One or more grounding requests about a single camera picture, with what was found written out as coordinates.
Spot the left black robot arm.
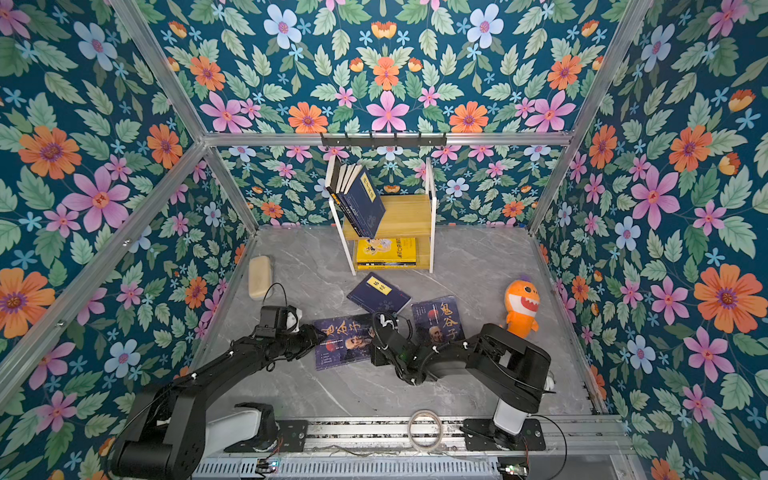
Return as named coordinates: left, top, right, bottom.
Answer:
left=109, top=324, right=327, bottom=479

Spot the navy book yellow label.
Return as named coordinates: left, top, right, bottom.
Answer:
left=332, top=163, right=357, bottom=232

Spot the dark old man cover book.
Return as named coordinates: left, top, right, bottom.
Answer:
left=411, top=296, right=465, bottom=346

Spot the yellow cartoon cover book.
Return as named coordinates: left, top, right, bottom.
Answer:
left=356, top=238, right=417, bottom=269

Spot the beige glasses case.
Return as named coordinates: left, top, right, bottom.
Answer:
left=248, top=256, right=273, bottom=300

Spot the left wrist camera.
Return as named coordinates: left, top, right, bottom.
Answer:
left=254, top=305, right=301, bottom=337

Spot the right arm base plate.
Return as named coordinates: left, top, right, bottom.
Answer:
left=459, top=418, right=546, bottom=453

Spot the black hook rail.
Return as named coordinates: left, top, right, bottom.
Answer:
left=320, top=133, right=448, bottom=148

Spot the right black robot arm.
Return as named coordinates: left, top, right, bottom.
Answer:
left=371, top=312, right=553, bottom=436

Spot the clear tape roll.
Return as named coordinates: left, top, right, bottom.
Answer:
left=406, top=409, right=445, bottom=453

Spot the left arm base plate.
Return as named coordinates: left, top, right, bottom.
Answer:
left=224, top=420, right=309, bottom=454

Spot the orange shark plush toy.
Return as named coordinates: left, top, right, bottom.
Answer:
left=504, top=277, right=540, bottom=338

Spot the dark book leaning on shelf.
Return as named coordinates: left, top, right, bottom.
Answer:
left=325, top=158, right=343, bottom=206

